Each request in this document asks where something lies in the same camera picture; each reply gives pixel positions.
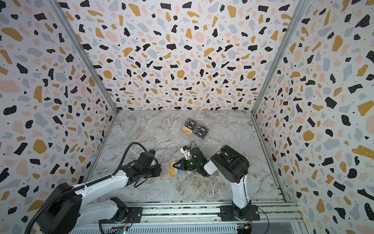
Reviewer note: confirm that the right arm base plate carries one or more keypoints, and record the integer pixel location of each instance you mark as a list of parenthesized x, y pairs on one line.
[(232, 213)]

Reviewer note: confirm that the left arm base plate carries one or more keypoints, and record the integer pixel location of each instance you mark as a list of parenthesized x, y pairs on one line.
[(130, 215)]

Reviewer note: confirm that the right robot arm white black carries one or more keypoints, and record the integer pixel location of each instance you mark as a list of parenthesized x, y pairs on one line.
[(230, 163)]

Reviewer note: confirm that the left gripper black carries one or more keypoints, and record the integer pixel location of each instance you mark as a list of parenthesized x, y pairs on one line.
[(158, 166)]

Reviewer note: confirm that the black card top left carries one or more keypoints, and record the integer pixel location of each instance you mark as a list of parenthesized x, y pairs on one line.
[(191, 124)]

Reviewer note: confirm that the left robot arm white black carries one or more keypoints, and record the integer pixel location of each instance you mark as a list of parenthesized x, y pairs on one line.
[(69, 207)]

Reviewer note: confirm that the black card top right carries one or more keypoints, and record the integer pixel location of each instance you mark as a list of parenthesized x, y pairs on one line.
[(201, 131)]

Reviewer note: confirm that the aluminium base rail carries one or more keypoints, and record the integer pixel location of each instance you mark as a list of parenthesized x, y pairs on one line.
[(201, 217)]

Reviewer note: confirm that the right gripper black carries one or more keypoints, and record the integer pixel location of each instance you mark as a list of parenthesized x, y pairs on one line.
[(184, 165)]

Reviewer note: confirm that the clear acrylic card tray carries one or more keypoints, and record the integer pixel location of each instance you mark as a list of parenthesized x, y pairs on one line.
[(193, 137)]

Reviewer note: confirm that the black card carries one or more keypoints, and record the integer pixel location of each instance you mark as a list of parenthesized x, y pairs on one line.
[(191, 124), (201, 131)]

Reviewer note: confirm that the pink leather card holder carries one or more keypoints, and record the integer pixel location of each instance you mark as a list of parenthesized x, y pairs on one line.
[(168, 171)]

